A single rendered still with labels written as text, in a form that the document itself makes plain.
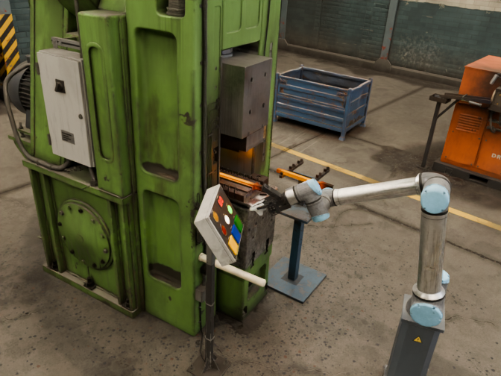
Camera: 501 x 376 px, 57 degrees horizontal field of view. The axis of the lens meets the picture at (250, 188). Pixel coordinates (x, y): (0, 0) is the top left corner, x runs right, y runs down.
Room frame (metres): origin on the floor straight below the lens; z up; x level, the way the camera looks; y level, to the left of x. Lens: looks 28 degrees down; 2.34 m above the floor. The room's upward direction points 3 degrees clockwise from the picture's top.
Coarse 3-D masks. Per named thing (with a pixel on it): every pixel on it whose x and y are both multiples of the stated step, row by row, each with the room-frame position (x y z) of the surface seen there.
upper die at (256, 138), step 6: (258, 132) 2.55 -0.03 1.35; (222, 138) 2.51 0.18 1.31; (228, 138) 2.49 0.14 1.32; (234, 138) 2.47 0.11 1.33; (246, 138) 2.43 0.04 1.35; (252, 138) 2.49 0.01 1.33; (258, 138) 2.55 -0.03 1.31; (222, 144) 2.51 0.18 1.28; (228, 144) 2.49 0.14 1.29; (234, 144) 2.47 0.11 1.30; (240, 144) 2.45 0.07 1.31; (246, 144) 2.43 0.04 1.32; (252, 144) 2.49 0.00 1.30; (258, 144) 2.56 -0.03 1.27; (240, 150) 2.45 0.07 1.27; (246, 150) 2.44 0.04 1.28
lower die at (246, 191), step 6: (228, 174) 2.69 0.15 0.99; (234, 174) 2.70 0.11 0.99; (222, 180) 2.61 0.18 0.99; (228, 180) 2.60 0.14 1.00; (246, 180) 2.62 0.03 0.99; (252, 180) 2.63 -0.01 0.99; (228, 186) 2.54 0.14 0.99; (234, 186) 2.54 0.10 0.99; (240, 186) 2.54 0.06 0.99; (246, 186) 2.54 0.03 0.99; (240, 192) 2.47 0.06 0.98; (246, 192) 2.48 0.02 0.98; (252, 192) 2.52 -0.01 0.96; (258, 192) 2.59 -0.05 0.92; (240, 198) 2.44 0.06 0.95; (246, 198) 2.46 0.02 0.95
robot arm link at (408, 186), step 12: (396, 180) 2.03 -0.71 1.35; (408, 180) 1.98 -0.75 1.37; (420, 180) 1.94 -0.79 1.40; (324, 192) 2.13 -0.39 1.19; (336, 192) 2.11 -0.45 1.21; (348, 192) 2.07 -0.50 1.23; (360, 192) 2.05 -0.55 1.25; (372, 192) 2.02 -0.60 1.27; (384, 192) 1.99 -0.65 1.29; (396, 192) 1.97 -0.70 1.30; (408, 192) 1.95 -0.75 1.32; (420, 192) 1.92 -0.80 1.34; (336, 204) 2.09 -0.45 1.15
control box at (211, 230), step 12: (216, 192) 2.06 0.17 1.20; (204, 204) 1.97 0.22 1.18; (216, 204) 1.98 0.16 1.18; (228, 204) 2.10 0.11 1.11; (204, 216) 1.84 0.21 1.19; (228, 216) 2.02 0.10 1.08; (204, 228) 1.82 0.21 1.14; (216, 228) 1.83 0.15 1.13; (228, 228) 1.94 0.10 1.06; (216, 240) 1.82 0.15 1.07; (228, 240) 1.87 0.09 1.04; (216, 252) 1.82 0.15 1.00; (228, 252) 1.81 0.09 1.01; (228, 264) 1.81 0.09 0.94
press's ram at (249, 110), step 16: (224, 64) 2.45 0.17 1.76; (240, 64) 2.44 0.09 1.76; (256, 64) 2.49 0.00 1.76; (224, 80) 2.45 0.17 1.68; (240, 80) 2.40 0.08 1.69; (256, 80) 2.50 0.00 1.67; (224, 96) 2.45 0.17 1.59; (240, 96) 2.40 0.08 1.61; (256, 96) 2.51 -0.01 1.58; (224, 112) 2.45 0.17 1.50; (240, 112) 2.40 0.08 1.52; (256, 112) 2.52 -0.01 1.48; (224, 128) 2.45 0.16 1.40; (240, 128) 2.40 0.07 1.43; (256, 128) 2.53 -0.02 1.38
